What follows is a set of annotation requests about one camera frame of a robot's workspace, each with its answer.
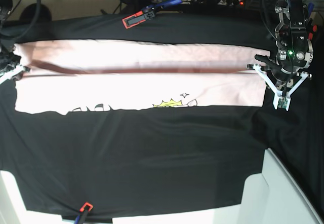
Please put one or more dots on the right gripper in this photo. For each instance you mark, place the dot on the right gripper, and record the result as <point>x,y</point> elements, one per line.
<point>11,67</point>

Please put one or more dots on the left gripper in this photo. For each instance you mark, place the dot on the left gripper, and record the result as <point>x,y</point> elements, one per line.
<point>281,82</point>

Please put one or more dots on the pink T-shirt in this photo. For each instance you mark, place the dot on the pink T-shirt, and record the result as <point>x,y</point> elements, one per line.
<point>100,75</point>

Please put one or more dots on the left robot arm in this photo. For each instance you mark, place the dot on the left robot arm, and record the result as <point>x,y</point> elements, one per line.
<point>286,70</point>

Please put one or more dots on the red clamp at right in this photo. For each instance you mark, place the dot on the red clamp at right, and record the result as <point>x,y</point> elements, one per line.
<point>312,30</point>

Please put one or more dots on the black power strip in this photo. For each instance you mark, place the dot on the black power strip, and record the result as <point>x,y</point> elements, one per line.
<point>239,3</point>

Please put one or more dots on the white cabinet left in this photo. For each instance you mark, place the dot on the white cabinet left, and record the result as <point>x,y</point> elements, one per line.
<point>13,210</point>

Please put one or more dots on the black table cloth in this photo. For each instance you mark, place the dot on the black table cloth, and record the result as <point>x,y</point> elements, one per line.
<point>160,160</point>

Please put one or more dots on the red black blue clamp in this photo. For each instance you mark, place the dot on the red black blue clamp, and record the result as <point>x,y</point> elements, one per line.
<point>148,13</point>

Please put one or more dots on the red blue front clamp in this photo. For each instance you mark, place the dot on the red blue front clamp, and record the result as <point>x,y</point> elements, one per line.
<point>83,213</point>

